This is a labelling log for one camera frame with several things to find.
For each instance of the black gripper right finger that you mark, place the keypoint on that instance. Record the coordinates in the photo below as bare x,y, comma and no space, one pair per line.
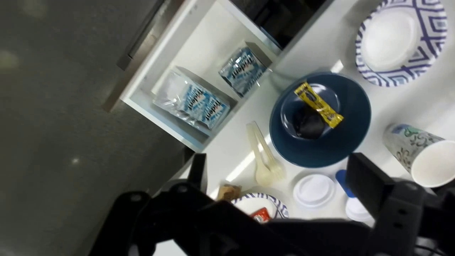
403,213

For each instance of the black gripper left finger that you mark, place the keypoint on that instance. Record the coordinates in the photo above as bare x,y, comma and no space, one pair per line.
190,222

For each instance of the dark blue bowl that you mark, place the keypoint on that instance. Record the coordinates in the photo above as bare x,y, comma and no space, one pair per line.
350,122

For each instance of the white bottle blue cap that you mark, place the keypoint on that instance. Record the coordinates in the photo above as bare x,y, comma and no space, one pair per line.
356,206

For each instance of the brown sauce packet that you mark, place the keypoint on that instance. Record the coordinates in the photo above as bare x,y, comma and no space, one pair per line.
229,192

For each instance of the patterned paper cup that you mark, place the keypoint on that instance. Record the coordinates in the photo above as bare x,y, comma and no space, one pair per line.
427,160

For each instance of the white round lid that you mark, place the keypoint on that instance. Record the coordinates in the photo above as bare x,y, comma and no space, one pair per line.
313,189

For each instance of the white plastic spoon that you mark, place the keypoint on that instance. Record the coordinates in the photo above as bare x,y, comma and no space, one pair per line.
265,163

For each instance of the yellow sauce packet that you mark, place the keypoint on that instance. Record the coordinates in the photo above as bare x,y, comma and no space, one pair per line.
320,105

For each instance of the white blue open drawer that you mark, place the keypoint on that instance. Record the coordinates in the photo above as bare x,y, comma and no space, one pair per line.
208,37

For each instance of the black under-counter cabinet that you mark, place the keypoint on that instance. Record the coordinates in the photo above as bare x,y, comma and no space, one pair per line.
285,18

